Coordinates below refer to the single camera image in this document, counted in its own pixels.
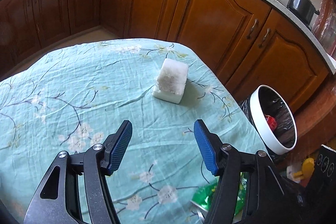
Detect red snack wrapper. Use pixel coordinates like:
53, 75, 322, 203
264, 115, 277, 132

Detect crushed green can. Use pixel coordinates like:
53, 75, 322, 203
191, 172, 248, 223

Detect white foam block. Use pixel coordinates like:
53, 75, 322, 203
152, 58, 189, 104

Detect yellow toy on floor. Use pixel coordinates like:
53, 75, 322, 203
293, 157, 315, 180

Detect grey stock pot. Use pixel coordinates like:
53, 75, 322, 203
286, 0, 319, 26

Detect brown wooden base cabinets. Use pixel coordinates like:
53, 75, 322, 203
1, 0, 335, 111

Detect white rimmed trash bin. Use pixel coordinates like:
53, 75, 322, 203
248, 85, 297, 156

